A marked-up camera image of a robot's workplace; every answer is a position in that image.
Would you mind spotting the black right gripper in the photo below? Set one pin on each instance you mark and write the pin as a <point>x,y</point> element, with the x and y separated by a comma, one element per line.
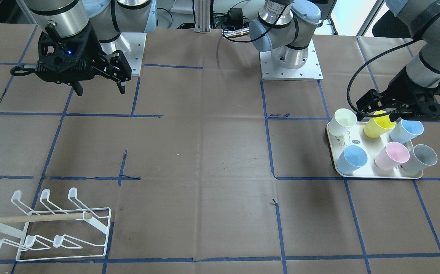
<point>97,57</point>

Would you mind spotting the yellow cup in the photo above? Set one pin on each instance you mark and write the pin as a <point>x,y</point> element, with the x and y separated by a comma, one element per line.
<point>377,126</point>

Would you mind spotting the white wire cup rack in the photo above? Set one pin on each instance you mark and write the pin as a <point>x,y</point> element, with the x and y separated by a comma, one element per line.
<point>52,232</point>

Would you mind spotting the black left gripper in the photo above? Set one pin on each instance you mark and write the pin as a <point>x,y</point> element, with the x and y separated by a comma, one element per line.
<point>401,88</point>

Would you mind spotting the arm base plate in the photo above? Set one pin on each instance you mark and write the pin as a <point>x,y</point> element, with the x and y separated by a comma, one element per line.
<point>133,46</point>
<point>292,64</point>

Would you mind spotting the white cup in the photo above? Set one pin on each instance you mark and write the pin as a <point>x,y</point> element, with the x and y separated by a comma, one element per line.
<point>342,121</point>

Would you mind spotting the aluminium frame post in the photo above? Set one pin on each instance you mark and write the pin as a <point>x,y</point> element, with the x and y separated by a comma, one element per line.
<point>202,11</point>

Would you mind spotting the cream plastic tray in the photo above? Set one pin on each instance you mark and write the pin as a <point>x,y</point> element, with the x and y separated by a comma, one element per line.
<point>371,146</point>

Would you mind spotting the light blue cup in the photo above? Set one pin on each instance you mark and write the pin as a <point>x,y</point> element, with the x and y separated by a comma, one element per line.
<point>406,130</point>

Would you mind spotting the pink cup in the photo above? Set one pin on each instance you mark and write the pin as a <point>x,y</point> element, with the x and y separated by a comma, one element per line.
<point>392,155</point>

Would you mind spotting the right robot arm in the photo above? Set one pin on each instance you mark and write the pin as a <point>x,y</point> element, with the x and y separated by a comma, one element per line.
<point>109,18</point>

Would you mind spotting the grey cup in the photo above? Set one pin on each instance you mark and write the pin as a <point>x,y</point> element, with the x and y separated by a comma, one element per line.
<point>421,157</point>

